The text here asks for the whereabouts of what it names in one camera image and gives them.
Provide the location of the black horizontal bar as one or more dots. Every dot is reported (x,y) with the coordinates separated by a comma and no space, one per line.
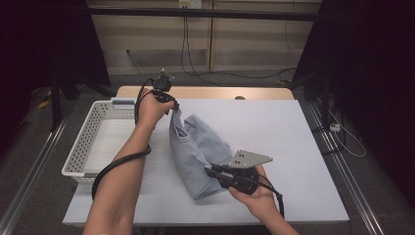
(202,13)

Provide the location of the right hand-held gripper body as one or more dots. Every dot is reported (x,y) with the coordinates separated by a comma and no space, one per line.
(244,179)

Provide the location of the thin dark rod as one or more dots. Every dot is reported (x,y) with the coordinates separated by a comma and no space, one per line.
(134,61)

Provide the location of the person's right hand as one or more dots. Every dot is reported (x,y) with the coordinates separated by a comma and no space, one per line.
(261,202)

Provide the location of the white plug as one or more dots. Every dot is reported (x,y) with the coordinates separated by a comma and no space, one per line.
(335,127)

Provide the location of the person's left hand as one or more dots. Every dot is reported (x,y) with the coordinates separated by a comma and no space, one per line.
(148,111)

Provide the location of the aluminium floor rail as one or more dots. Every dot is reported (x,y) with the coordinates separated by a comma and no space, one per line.
(34,169)
(345,176)

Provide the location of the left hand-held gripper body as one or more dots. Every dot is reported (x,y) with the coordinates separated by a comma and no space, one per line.
(162,84)

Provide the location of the white wall socket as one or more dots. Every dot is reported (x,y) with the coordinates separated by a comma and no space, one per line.
(190,3)

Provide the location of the white perforated plastic basket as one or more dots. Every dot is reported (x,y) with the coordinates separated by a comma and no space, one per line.
(98,140)

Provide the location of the yellow tape strip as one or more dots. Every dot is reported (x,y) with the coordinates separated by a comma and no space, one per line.
(43,104)

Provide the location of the black metal stand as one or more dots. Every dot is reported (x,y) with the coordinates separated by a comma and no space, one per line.
(55,104)
(318,88)

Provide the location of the light blue tank top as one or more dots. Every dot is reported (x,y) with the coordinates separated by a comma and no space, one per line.
(192,153)

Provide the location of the white table mat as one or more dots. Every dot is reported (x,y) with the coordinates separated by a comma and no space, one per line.
(293,130)

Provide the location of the black curtain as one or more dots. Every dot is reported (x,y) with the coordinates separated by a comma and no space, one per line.
(375,65)
(32,39)

